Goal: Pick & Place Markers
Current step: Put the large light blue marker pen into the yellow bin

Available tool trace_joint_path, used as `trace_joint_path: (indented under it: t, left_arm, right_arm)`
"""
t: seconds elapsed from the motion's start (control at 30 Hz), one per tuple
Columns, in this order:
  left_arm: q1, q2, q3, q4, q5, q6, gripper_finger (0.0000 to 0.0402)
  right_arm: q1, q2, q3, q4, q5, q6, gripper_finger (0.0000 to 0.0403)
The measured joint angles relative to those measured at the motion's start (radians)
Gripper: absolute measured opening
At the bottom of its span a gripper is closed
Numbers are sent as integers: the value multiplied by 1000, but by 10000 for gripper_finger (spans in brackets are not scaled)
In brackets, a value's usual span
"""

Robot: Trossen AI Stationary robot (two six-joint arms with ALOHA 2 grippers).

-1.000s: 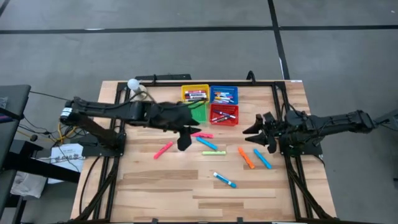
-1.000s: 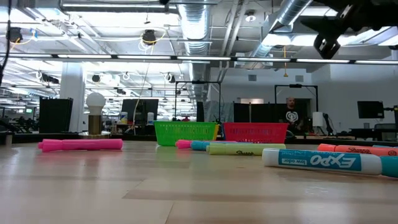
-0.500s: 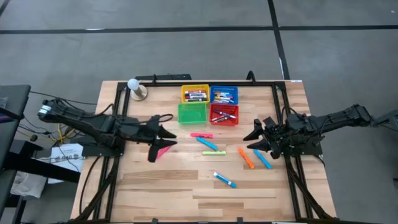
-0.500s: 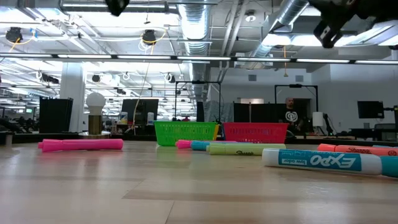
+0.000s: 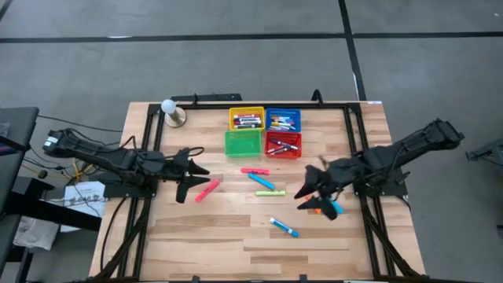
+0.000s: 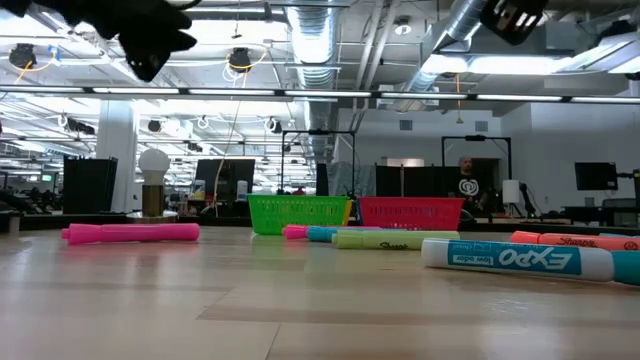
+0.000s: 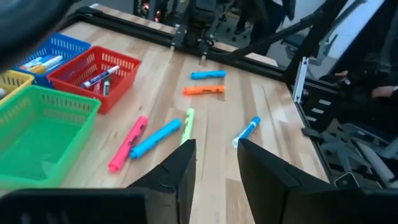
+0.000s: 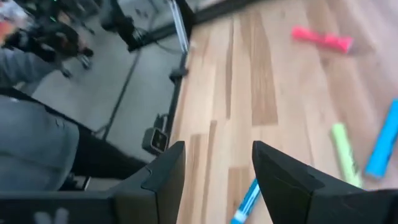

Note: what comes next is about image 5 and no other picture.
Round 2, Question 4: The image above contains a yellow cable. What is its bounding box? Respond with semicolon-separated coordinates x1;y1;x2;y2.
72;156;98;184

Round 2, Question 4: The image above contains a red plastic basket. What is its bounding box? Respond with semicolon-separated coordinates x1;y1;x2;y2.
264;130;303;160

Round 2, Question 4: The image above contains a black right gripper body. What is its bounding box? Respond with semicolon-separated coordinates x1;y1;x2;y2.
314;156;353;222

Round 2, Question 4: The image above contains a white bulb brass lamp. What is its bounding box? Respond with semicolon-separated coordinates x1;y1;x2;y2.
160;98;188;128

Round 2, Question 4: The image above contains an orange highlighter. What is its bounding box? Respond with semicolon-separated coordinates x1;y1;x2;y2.
305;194;322;215

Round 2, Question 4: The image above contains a black power strip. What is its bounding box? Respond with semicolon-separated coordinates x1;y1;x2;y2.
170;93;244;103

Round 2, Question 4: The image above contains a green plastic basket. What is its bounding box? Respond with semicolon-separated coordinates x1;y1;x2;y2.
224;129;263;158

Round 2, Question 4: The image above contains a yellow plastic basket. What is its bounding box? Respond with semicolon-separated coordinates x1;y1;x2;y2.
229;106;266;131

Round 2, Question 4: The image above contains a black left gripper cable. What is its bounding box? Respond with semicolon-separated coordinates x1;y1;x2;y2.
167;145;206;159

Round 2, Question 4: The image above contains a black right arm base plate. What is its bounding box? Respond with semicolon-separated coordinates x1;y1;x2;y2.
351;164;412;198

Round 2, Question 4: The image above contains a white crumpled cloth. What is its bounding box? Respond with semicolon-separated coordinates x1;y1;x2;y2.
13;215;60;252

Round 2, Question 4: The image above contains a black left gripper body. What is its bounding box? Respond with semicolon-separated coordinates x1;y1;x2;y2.
170;148;194;204

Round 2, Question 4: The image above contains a black floor cable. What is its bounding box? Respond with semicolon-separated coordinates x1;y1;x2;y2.
37;114;123;133

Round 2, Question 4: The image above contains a white paper sheet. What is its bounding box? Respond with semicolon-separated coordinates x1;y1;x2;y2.
61;181;107;233

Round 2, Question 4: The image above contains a blue plastic basket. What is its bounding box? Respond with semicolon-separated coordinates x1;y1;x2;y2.
265;108;303;133

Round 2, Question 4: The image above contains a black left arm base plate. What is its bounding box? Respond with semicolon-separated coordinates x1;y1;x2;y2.
97;171;159;199

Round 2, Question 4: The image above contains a black side desk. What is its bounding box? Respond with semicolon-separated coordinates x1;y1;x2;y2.
0;106;102;283

